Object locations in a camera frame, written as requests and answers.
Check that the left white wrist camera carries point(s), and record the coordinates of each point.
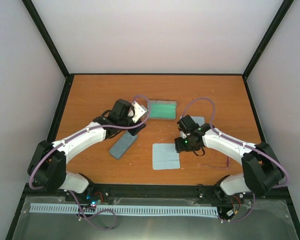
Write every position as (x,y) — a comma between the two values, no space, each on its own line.
(137,111)

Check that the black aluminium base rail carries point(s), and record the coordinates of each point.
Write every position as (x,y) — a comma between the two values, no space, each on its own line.
(201,194)

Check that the blue-grey closed glasses case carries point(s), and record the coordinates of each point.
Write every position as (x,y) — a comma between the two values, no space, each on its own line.
(122,145)

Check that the light blue slotted cable duct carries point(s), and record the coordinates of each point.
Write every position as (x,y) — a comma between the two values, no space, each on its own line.
(127,210)

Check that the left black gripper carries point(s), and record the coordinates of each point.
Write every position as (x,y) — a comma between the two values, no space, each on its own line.
(134,130)

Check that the blue cleaning cloth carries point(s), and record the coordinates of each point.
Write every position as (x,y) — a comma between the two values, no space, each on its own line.
(197,121)
(165,157)

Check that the left black frame post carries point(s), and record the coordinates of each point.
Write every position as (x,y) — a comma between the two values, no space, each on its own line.
(37,20)

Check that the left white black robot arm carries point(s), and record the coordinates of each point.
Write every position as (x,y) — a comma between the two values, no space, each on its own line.
(47,169)

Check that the grey green-lined glasses case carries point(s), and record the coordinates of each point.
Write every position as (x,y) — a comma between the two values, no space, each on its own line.
(161,109)

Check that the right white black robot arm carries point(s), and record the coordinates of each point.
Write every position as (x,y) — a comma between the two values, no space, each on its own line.
(261,170)

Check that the right black frame post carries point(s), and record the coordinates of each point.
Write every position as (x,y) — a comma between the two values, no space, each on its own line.
(271,30)

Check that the black frame post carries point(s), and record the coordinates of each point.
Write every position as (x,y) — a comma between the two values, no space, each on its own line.
(271,30)
(37,20)

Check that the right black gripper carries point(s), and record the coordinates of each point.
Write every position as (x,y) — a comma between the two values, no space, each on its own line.
(179,146)

